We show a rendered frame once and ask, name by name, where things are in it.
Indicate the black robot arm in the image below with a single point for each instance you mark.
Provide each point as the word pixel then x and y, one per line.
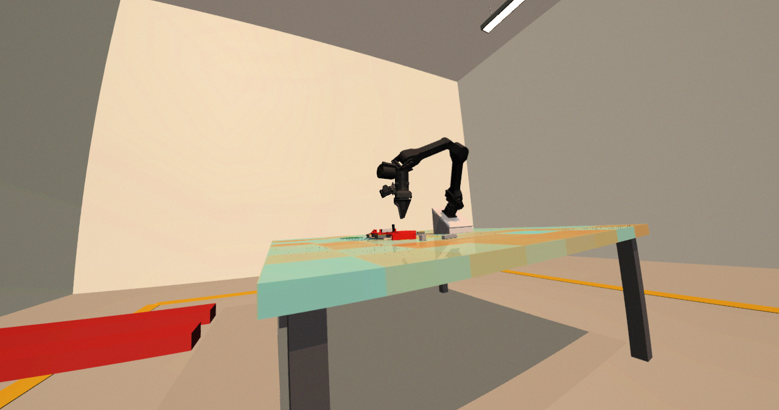
pixel 413 156

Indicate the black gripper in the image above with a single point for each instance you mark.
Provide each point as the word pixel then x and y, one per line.
pixel 402 195

